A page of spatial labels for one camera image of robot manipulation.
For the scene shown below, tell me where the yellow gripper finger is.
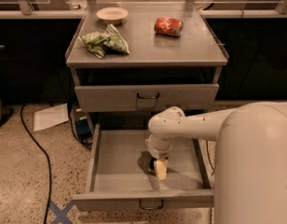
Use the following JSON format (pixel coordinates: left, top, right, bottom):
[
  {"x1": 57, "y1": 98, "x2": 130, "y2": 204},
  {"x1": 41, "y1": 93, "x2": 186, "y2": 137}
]
[{"x1": 154, "y1": 159, "x2": 168, "y2": 181}]

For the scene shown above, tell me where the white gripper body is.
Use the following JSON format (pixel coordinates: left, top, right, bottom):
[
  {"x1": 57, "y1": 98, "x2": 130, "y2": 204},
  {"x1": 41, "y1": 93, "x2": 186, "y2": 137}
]
[{"x1": 145, "y1": 134, "x2": 172, "y2": 159}]

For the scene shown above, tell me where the green yellow sponge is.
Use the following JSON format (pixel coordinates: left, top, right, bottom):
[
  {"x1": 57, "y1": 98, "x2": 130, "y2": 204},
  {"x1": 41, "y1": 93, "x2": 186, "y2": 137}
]
[{"x1": 148, "y1": 157, "x2": 156, "y2": 174}]

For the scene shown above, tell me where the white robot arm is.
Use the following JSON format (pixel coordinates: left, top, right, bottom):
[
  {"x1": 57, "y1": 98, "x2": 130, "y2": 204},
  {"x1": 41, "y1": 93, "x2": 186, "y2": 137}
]
[{"x1": 146, "y1": 102, "x2": 287, "y2": 224}]

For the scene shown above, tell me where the open grey middle drawer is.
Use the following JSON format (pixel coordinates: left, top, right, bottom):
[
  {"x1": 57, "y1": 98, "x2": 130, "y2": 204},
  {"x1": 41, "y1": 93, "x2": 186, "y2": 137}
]
[{"x1": 73, "y1": 126, "x2": 214, "y2": 211}]

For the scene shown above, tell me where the closed grey top drawer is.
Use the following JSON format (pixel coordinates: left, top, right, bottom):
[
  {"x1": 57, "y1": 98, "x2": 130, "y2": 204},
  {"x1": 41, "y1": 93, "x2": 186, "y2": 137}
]
[{"x1": 75, "y1": 84, "x2": 219, "y2": 112}]

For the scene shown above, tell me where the grey drawer cabinet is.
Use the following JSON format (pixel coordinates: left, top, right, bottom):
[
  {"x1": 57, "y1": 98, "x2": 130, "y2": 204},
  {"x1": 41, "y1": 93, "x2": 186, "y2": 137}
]
[{"x1": 66, "y1": 3, "x2": 228, "y2": 130}]

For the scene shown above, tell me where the blue box on floor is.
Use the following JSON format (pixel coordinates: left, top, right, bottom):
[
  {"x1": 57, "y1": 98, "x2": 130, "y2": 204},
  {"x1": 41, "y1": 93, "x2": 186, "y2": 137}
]
[{"x1": 75, "y1": 117, "x2": 91, "y2": 139}]

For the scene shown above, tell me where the white paper sheet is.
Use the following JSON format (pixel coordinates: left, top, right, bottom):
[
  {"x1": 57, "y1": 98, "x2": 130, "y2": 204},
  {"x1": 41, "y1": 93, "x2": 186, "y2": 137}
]
[{"x1": 34, "y1": 104, "x2": 69, "y2": 132}]

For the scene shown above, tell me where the blue tape cross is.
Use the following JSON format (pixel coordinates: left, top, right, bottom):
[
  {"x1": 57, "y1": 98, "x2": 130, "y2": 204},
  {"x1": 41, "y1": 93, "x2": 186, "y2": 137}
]
[{"x1": 49, "y1": 201, "x2": 75, "y2": 224}]

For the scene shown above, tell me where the green chip bag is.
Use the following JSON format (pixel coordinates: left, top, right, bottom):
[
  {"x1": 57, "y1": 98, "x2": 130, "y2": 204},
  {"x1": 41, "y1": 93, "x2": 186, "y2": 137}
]
[{"x1": 79, "y1": 24, "x2": 130, "y2": 59}]

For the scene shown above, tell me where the crushed orange soda can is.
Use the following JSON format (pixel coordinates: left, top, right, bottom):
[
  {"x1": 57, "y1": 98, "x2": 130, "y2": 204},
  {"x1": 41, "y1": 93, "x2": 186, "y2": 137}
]
[{"x1": 154, "y1": 17, "x2": 184, "y2": 37}]

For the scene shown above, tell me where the white bowl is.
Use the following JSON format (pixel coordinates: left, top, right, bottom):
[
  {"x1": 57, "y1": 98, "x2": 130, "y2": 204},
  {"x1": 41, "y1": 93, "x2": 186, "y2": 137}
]
[{"x1": 96, "y1": 7, "x2": 129, "y2": 25}]

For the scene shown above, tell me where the black floor cable right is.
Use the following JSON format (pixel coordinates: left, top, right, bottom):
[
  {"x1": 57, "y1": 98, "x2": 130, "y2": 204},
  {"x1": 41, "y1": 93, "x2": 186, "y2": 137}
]
[{"x1": 206, "y1": 140, "x2": 215, "y2": 175}]

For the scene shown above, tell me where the black floor cable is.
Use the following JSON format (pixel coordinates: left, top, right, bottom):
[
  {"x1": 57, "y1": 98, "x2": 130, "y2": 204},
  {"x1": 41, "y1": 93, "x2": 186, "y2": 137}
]
[
  {"x1": 206, "y1": 140, "x2": 215, "y2": 175},
  {"x1": 20, "y1": 103, "x2": 53, "y2": 224}
]

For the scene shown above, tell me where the black floor cable left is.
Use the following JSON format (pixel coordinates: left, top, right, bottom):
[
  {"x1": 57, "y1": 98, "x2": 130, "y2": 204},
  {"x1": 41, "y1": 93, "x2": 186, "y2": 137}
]
[{"x1": 20, "y1": 103, "x2": 53, "y2": 224}]

